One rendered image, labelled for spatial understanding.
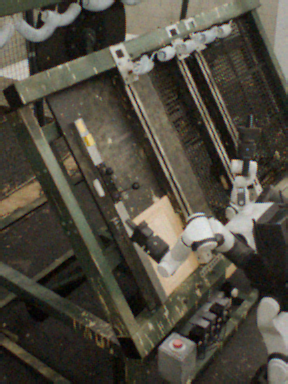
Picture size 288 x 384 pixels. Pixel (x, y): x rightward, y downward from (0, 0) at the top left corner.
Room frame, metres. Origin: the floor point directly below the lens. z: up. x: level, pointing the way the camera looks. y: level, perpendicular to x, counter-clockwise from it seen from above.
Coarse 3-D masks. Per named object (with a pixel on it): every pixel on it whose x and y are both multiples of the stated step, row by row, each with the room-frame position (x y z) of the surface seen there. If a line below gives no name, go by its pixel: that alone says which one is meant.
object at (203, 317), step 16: (224, 272) 2.18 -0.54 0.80; (208, 288) 2.05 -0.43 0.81; (224, 288) 2.12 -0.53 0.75; (208, 304) 2.01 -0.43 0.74; (224, 304) 1.98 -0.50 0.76; (192, 320) 1.90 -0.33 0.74; (208, 320) 1.88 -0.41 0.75; (224, 320) 1.91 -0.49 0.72; (192, 336) 1.80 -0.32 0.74; (224, 336) 1.92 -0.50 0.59
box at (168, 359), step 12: (180, 336) 1.62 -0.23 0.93; (168, 348) 1.56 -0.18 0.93; (180, 348) 1.56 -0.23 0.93; (192, 348) 1.56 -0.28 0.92; (168, 360) 1.53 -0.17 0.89; (180, 360) 1.50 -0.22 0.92; (192, 360) 1.56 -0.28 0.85; (168, 372) 1.53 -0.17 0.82; (180, 372) 1.49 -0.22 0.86; (192, 372) 1.56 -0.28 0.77
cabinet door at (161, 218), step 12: (156, 204) 2.20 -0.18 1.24; (168, 204) 2.25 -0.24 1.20; (144, 216) 2.11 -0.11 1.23; (156, 216) 2.16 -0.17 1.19; (168, 216) 2.20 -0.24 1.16; (156, 228) 2.12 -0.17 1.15; (168, 228) 2.16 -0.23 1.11; (180, 228) 2.21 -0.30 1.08; (168, 240) 2.12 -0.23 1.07; (192, 252) 2.16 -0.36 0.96; (156, 264) 1.99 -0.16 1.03; (192, 264) 2.12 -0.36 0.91; (180, 276) 2.03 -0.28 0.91; (168, 288) 1.95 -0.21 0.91
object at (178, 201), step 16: (112, 48) 2.48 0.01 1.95; (128, 64) 2.49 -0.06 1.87; (144, 64) 2.39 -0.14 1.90; (112, 80) 2.49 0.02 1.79; (128, 80) 2.43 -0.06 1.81; (128, 96) 2.43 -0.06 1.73; (128, 112) 2.43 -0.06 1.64; (144, 112) 2.43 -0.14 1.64; (144, 128) 2.37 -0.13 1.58; (144, 144) 2.37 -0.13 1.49; (160, 144) 2.37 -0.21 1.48; (160, 160) 2.31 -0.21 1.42; (160, 176) 2.30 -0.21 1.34; (176, 192) 2.26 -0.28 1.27; (176, 208) 2.24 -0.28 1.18; (208, 256) 2.15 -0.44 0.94
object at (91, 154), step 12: (84, 132) 2.16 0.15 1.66; (84, 144) 2.13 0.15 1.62; (84, 156) 2.13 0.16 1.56; (96, 156) 2.12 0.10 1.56; (96, 168) 2.09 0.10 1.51; (108, 192) 2.05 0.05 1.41; (120, 204) 2.05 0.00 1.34; (120, 216) 2.01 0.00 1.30; (132, 252) 1.96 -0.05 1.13; (144, 252) 1.97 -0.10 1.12; (144, 264) 1.93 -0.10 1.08; (144, 276) 1.92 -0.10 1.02; (156, 276) 1.93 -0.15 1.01; (156, 288) 1.89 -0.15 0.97; (156, 300) 1.88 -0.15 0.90
